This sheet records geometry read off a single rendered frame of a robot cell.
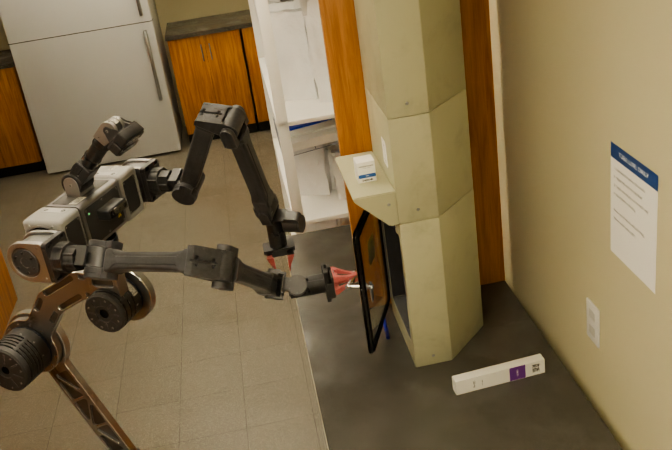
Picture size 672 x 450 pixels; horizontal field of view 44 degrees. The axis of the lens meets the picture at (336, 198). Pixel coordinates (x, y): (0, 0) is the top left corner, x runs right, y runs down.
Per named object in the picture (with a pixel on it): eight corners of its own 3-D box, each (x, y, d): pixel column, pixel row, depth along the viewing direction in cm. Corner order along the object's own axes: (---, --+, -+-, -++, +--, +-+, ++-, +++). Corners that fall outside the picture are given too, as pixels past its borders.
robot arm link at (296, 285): (267, 269, 246) (264, 298, 244) (266, 264, 235) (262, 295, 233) (308, 273, 246) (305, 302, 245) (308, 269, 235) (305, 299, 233)
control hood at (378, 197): (376, 180, 254) (372, 149, 250) (399, 225, 225) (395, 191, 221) (339, 187, 253) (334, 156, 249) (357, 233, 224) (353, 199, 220)
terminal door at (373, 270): (390, 300, 270) (376, 188, 254) (371, 356, 244) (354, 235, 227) (387, 300, 270) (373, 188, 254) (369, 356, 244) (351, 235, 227)
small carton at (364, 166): (373, 173, 234) (370, 153, 231) (376, 180, 229) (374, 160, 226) (355, 177, 233) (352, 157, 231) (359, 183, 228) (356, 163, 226)
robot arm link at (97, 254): (72, 244, 222) (68, 264, 221) (104, 246, 219) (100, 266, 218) (93, 250, 231) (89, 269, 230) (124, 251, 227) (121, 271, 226)
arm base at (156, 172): (161, 191, 274) (153, 157, 269) (182, 192, 272) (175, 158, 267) (147, 203, 267) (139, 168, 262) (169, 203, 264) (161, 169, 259)
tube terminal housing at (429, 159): (466, 296, 276) (447, 71, 244) (498, 351, 246) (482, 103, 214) (392, 311, 273) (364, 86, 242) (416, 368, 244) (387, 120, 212)
